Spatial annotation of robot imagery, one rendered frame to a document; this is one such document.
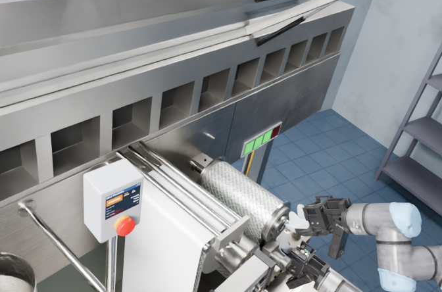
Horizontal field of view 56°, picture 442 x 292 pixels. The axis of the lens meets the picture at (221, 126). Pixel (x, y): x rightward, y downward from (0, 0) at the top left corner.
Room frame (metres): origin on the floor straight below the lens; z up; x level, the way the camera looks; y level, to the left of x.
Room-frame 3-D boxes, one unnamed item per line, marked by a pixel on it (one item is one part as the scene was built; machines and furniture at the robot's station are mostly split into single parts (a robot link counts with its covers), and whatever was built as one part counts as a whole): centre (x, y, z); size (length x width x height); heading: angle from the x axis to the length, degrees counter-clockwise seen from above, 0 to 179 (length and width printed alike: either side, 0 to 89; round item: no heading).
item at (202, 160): (1.03, 0.03, 1.28); 0.06 x 0.05 x 0.02; 55
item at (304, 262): (0.85, -0.34, 1.12); 0.12 x 0.08 x 0.09; 55
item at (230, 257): (0.64, -0.09, 1.34); 0.06 x 0.06 x 0.06; 55
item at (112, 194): (0.43, 0.13, 1.66); 0.07 x 0.07 x 0.10; 50
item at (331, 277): (0.80, -0.40, 1.11); 0.08 x 0.05 x 0.08; 145
